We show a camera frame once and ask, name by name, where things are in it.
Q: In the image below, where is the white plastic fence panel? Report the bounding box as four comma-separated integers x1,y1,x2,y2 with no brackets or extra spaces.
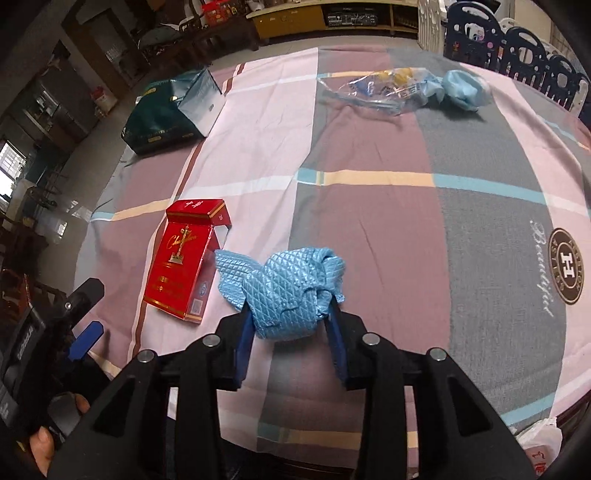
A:
417,0,447,52

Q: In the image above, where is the red cardboard box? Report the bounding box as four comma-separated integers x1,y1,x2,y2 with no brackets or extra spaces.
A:
143,198,232,326

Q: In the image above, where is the yellow wooden low cabinet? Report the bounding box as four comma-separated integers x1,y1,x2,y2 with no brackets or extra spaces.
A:
246,0,420,41

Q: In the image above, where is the plaid tablecloth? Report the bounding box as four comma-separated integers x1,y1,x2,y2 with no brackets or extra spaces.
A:
74,46,591,462

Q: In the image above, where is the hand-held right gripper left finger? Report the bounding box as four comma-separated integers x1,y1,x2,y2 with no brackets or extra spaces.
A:
46,311,258,480

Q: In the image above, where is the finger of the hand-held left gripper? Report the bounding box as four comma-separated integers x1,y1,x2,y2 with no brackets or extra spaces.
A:
65,320,105,361

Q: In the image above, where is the navy plastic fence panel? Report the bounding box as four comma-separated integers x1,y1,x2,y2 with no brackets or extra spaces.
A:
501,27,551,80
546,54,590,115
443,0,507,71

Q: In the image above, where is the blue quilted cloth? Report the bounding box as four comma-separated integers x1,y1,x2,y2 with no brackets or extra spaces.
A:
215,247,347,342

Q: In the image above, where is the person's left hand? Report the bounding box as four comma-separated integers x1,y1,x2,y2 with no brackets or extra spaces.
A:
28,392,92,477

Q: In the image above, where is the black audio device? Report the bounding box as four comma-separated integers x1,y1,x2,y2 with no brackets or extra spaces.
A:
325,11,371,27

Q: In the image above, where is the window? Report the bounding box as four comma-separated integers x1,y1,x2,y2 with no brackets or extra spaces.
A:
0,140,25,200

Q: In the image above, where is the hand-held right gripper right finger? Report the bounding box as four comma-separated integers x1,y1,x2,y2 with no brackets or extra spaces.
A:
323,298,536,480

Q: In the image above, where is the light blue crumpled cloth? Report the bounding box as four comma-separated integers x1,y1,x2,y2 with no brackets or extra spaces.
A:
436,69,491,112

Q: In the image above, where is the white lined trash bin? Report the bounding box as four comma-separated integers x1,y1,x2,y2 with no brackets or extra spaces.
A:
516,415,565,480

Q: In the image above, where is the dark grey pouch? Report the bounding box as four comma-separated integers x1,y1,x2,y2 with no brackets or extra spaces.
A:
121,68,227,155

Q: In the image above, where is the dark wooden chair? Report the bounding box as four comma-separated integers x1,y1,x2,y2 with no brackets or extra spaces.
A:
139,21,260,72

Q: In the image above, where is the clear plastic bag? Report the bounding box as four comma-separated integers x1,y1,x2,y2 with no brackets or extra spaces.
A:
316,67,446,116

